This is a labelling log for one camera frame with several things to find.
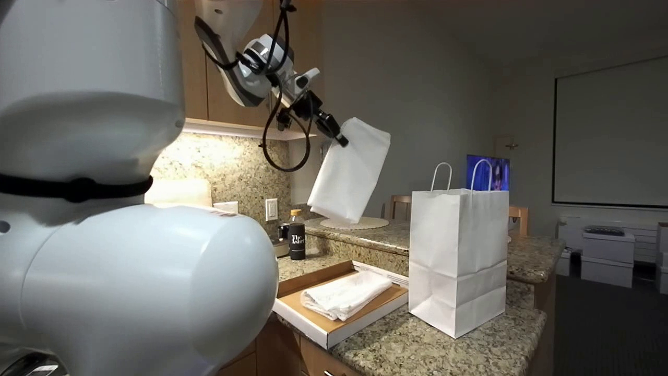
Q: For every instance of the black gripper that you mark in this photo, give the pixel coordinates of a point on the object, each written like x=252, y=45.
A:
x=323, y=114

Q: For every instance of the wooden upper cabinets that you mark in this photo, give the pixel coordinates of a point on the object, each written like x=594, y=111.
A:
x=305, y=34

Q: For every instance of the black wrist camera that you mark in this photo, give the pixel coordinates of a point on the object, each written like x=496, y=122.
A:
x=290, y=111

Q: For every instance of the white storage box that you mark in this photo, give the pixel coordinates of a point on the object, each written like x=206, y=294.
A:
x=607, y=257

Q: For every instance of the white towel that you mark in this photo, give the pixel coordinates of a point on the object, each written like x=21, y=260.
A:
x=351, y=173
x=346, y=294

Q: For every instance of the white wall board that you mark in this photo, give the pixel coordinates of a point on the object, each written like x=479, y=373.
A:
x=612, y=132

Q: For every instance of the wooden lower cabinet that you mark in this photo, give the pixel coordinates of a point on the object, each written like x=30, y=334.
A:
x=320, y=364

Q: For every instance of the white paper bag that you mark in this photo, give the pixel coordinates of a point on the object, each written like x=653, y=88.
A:
x=457, y=263

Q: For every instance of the wooden dining chair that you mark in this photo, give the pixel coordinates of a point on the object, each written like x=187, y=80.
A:
x=397, y=206
x=519, y=220

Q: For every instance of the round woven placemat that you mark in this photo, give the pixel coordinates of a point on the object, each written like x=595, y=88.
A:
x=370, y=223

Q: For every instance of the shallow cardboard tray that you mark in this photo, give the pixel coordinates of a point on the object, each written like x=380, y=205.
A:
x=327, y=333

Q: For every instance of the white wall outlet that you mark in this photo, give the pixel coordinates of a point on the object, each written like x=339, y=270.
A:
x=227, y=206
x=273, y=208

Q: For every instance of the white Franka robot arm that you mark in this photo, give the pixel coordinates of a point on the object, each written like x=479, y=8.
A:
x=139, y=293

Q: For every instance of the black jar with wooden lid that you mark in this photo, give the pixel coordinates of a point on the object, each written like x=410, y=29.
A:
x=298, y=240

